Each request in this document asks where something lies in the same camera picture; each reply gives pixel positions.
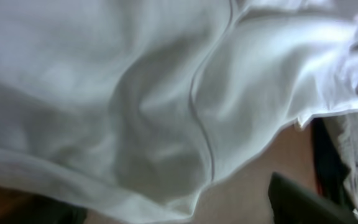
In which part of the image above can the black and red garment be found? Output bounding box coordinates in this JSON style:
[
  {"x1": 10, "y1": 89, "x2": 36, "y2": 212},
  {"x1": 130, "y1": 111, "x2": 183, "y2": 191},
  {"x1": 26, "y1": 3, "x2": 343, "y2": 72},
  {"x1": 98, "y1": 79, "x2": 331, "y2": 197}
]
[{"x1": 311, "y1": 118, "x2": 355, "y2": 211}]

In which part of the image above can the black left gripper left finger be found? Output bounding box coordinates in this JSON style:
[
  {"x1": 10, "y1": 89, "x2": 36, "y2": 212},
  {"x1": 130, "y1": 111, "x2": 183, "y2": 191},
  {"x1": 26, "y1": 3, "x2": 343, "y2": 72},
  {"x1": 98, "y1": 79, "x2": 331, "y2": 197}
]
[{"x1": 0, "y1": 196, "x2": 87, "y2": 224}]

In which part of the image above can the white t-shirt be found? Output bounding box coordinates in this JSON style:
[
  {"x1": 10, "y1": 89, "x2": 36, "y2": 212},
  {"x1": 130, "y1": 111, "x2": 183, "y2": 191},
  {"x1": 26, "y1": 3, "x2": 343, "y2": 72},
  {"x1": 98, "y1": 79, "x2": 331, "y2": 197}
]
[{"x1": 0, "y1": 0, "x2": 358, "y2": 223}]

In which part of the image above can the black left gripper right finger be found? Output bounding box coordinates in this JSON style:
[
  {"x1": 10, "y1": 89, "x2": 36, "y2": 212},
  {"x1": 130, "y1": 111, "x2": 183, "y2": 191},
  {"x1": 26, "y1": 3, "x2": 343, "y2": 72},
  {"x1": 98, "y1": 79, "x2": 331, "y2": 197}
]
[{"x1": 268, "y1": 172, "x2": 358, "y2": 224}]

